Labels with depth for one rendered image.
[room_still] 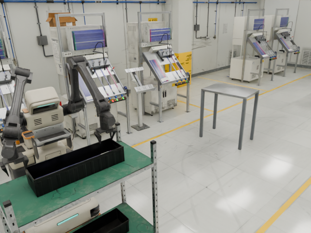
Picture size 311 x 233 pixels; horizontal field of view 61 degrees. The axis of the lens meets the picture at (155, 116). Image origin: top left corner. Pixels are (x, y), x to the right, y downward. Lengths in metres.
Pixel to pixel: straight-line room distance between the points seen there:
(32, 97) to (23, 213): 0.83
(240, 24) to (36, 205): 6.94
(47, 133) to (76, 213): 0.80
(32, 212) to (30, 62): 4.26
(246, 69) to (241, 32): 1.01
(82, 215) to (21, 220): 1.12
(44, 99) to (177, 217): 1.66
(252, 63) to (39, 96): 6.36
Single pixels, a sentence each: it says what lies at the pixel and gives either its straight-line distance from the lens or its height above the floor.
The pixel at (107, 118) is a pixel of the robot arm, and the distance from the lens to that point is 1.65.
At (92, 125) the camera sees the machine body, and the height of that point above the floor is 0.19.
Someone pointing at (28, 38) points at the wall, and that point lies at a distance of 5.51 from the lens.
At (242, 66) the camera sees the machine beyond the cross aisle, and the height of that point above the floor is 0.44.
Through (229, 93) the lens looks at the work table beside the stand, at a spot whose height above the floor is 0.80.
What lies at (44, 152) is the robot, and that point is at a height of 0.89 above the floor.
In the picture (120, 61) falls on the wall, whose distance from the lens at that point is 6.41.
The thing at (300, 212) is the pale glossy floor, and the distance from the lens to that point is 3.11.
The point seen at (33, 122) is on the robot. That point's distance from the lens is 2.10.
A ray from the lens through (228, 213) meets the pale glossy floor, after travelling 2.88.
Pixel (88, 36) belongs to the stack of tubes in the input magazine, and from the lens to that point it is 4.26.
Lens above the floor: 1.88
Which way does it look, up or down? 22 degrees down
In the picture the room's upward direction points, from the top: 2 degrees counter-clockwise
